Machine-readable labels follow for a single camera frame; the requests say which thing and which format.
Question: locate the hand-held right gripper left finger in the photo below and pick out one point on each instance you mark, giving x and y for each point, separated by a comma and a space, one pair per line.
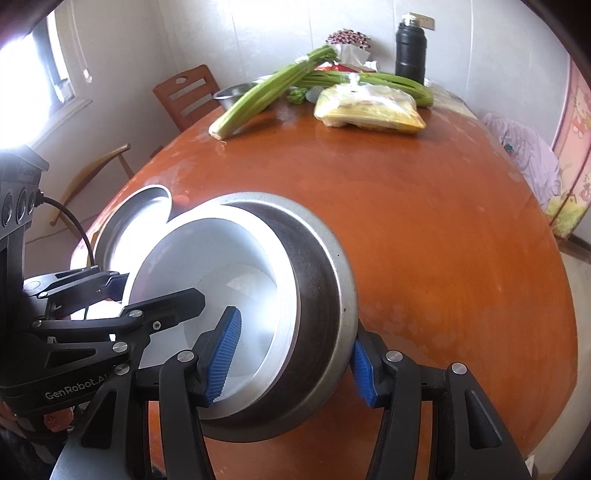
224, 350

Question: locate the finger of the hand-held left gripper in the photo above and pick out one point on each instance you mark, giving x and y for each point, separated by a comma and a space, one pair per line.
117, 286
180, 302

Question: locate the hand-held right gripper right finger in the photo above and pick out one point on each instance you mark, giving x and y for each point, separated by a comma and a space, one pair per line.
362, 369

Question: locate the round metal pan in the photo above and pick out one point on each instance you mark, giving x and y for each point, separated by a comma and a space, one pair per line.
134, 226

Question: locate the steel bowl with wide rim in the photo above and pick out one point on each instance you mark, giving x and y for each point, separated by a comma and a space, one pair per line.
318, 286

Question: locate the person's left hand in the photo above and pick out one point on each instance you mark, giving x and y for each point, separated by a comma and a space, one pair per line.
57, 420

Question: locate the person's dark patterned clothing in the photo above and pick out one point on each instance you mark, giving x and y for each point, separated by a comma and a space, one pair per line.
23, 452

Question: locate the light wooden armchair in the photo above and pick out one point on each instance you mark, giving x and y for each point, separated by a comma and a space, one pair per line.
92, 170

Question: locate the brown wooden chair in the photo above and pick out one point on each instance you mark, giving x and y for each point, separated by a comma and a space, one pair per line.
184, 97

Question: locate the steel basin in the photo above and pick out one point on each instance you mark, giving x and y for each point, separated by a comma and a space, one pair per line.
231, 94

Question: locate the thick celery bunch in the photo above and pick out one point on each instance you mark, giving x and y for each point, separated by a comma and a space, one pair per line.
258, 99

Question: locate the window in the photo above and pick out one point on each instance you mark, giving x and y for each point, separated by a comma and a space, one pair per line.
27, 69

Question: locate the white foam mesh sleeve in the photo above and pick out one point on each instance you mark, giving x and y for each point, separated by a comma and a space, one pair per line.
313, 95

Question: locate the plastic bag of yellow noodles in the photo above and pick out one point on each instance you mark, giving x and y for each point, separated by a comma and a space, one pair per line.
369, 113

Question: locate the purple cloth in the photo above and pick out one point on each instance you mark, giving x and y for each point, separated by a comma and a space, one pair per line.
526, 157

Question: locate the red packet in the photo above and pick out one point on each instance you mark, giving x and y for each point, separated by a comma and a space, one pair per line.
341, 68

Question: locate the thin celery bunch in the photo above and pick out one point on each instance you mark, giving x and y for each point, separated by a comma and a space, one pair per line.
397, 83

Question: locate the pink cartoon cat door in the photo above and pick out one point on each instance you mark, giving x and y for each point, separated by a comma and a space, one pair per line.
575, 152

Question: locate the white tissue box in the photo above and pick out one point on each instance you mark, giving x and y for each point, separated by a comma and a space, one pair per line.
358, 55

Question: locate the dark red flower bouquet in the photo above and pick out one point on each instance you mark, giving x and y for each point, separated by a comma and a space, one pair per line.
348, 37

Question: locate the black thermos bottle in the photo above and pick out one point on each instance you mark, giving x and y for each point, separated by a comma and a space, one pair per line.
411, 50

